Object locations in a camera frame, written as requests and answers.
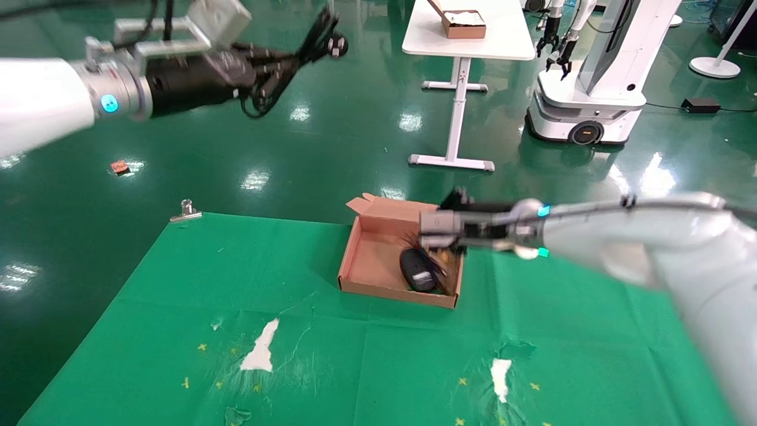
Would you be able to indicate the background robot black gripper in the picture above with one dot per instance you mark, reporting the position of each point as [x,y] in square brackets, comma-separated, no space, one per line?
[547,41]
[563,58]

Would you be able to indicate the white background wheeled robot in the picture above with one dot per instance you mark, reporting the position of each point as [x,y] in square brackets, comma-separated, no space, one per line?
[597,89]

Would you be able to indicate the black floor power brick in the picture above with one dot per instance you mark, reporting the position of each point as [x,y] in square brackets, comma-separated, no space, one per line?
[701,106]

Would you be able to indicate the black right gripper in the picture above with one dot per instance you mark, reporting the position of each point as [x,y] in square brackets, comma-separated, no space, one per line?
[458,201]

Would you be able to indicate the small red floor object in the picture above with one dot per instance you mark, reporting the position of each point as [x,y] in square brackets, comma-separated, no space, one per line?
[120,167]

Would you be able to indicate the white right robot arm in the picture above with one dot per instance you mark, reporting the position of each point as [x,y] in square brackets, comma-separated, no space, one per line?
[680,248]

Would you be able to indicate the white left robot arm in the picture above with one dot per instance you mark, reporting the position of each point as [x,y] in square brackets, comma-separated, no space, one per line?
[35,100]

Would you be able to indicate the green table cloth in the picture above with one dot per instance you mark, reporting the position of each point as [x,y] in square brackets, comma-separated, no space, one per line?
[295,355]

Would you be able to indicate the small brown cardboard box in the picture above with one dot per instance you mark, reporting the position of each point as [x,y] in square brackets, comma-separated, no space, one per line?
[464,29]

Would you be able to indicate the silver metal clip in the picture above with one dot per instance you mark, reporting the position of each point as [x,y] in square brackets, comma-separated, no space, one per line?
[187,210]

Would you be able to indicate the dark background cabinet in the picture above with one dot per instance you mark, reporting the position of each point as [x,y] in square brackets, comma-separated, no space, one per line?
[724,18]

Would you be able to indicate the white round floor stand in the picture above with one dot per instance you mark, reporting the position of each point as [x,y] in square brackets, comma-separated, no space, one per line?
[714,68]

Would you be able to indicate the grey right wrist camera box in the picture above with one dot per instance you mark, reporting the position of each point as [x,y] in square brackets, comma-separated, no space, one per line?
[437,228]

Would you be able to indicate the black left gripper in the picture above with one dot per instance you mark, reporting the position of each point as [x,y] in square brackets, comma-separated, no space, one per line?
[189,83]

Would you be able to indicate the white background table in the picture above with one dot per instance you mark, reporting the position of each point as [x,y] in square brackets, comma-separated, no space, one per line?
[502,41]

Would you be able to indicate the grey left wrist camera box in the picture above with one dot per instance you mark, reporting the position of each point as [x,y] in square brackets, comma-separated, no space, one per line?
[219,18]

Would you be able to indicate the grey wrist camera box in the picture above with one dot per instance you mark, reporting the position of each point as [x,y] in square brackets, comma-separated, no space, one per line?
[437,228]
[219,18]

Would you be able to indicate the open brown cardboard box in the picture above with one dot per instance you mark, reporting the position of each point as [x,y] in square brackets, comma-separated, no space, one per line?
[372,266]

